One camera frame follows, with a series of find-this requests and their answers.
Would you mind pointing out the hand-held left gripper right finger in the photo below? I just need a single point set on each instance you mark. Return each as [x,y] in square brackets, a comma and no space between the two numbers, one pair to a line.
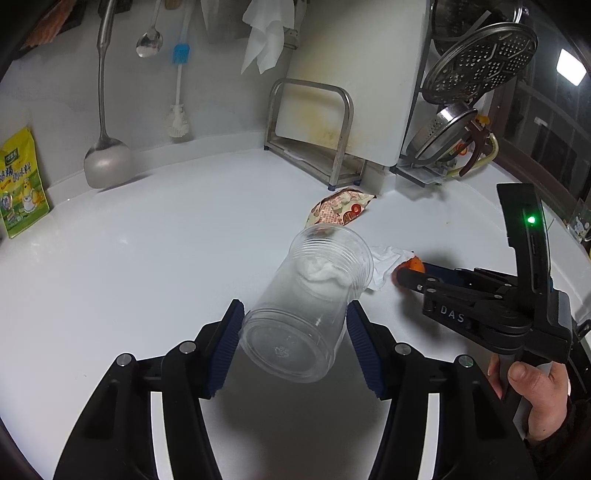
[364,350]

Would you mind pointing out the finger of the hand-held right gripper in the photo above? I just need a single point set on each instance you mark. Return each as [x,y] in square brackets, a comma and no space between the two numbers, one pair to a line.
[411,279]
[445,271]

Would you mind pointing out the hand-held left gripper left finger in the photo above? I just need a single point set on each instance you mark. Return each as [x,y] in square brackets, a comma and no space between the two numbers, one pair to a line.
[226,350]

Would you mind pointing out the orange peel piece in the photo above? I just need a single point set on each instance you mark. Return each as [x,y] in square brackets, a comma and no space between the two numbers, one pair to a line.
[412,265]

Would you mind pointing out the clear plastic jar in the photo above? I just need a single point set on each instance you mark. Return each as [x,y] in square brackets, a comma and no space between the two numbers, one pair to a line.
[300,304]

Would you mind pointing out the person's right forearm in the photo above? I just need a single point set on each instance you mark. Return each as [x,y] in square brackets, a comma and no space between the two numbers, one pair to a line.
[565,452]

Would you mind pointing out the person's right hand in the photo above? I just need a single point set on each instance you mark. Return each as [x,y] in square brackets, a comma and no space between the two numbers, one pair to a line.
[540,401]

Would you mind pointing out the crumpled white tissue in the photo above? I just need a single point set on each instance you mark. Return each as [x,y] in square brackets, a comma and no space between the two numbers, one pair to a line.
[383,267]

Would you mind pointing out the white tissue in jar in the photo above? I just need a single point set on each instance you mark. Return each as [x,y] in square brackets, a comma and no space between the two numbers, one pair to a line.
[323,272]

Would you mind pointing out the printed snack wrapper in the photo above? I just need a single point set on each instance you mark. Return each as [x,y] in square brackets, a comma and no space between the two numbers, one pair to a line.
[344,207]

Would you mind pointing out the steel lid rack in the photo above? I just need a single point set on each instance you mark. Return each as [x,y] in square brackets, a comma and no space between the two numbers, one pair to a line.
[425,157]

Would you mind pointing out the printed glass cup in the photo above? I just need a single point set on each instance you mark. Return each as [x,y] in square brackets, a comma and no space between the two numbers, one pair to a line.
[579,226]

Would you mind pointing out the steel cutting board holder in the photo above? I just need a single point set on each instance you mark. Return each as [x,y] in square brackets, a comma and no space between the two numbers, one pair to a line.
[318,134]

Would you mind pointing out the white cutting board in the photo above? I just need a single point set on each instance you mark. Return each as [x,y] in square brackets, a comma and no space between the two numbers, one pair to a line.
[360,78]

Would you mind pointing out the perforated steel steamer plate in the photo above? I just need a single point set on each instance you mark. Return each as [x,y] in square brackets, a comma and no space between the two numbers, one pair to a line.
[480,60]

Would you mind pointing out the steel ladle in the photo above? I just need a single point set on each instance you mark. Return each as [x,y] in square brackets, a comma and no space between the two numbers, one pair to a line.
[106,152]

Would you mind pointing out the blue silicone brush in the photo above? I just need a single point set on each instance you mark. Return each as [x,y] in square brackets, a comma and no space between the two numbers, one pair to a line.
[178,92]

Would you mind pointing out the yellow-green seasoning packet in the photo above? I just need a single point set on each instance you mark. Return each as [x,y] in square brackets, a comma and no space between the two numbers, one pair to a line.
[21,184]

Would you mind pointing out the white hanging cloth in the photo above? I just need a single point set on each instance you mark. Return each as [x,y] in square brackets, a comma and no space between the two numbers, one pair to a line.
[265,37]

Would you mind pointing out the small steel spoon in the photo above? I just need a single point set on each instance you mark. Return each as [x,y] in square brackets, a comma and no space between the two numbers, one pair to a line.
[150,41]

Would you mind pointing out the orange patterned cloth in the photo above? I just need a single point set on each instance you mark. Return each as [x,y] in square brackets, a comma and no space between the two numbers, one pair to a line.
[44,23]

